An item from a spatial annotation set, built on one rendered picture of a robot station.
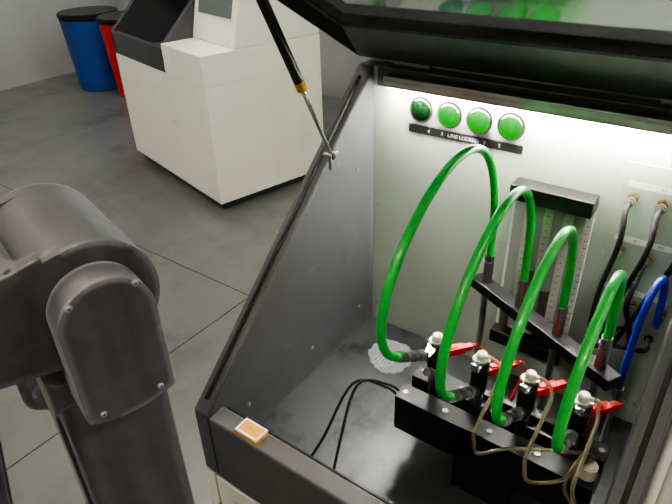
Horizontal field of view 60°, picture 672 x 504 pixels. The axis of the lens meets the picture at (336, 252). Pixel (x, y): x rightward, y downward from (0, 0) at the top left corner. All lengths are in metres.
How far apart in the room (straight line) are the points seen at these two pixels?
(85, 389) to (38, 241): 0.06
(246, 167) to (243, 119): 0.31
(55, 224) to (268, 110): 3.56
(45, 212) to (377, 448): 0.97
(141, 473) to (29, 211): 0.15
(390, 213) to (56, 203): 1.06
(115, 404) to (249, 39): 3.43
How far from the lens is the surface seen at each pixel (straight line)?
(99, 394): 0.27
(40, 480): 2.45
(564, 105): 1.03
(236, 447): 1.10
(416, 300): 1.38
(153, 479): 0.37
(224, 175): 3.75
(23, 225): 0.29
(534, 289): 0.78
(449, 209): 1.22
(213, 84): 3.57
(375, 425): 1.22
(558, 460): 1.03
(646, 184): 1.07
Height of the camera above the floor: 1.74
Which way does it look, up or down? 32 degrees down
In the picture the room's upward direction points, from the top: 2 degrees counter-clockwise
